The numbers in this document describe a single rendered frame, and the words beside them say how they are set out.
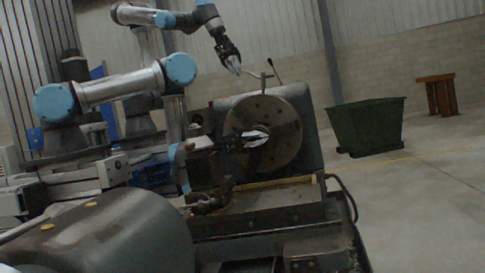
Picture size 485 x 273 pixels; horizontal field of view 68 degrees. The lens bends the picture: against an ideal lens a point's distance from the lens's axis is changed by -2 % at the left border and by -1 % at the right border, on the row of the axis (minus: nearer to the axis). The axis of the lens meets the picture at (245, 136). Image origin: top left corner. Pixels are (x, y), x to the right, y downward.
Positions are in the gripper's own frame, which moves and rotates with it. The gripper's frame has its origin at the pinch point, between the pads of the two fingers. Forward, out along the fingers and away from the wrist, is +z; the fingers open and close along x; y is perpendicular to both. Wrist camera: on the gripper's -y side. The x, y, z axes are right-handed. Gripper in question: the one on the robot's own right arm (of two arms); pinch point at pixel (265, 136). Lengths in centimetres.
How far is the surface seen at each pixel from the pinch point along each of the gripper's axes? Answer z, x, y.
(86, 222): 0, 6, 104
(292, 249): 9, -18, 57
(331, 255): 16, -18, 61
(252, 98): -4.2, 14.2, -15.3
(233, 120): -13.4, 7.1, -15.2
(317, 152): 16.6, -13.4, -31.2
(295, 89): 12.2, 15.0, -32.0
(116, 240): 2, 5, 104
